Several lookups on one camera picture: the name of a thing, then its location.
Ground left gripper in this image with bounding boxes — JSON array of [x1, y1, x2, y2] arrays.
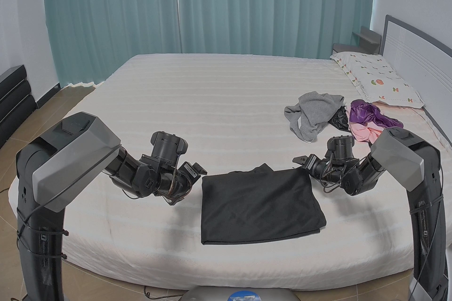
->
[[161, 171, 194, 206]]

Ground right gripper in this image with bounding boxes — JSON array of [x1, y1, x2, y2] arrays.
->
[[292, 153, 331, 182]]

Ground black T-shirt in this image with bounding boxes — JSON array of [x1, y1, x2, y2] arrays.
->
[[201, 163, 327, 245]]

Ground bed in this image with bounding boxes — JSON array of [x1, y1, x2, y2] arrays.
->
[[9, 15, 452, 293]]

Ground grey garment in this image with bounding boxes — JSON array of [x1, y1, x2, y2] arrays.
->
[[284, 91, 345, 143]]

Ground black glossy garment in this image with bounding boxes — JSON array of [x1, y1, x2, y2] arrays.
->
[[328, 106, 350, 132]]

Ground pink garment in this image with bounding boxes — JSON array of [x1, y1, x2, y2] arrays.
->
[[348, 109, 383, 144]]

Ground purple garment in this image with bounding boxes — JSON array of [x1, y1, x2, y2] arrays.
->
[[348, 99, 404, 129]]

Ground white printed pillow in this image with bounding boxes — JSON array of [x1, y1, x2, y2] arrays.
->
[[330, 51, 425, 110]]

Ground grey bedside table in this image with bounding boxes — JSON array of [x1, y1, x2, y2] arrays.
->
[[333, 25, 382, 55]]

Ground black chest of drawers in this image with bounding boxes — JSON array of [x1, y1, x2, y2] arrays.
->
[[0, 66, 37, 148]]

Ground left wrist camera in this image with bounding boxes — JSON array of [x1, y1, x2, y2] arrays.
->
[[179, 161, 208, 184]]

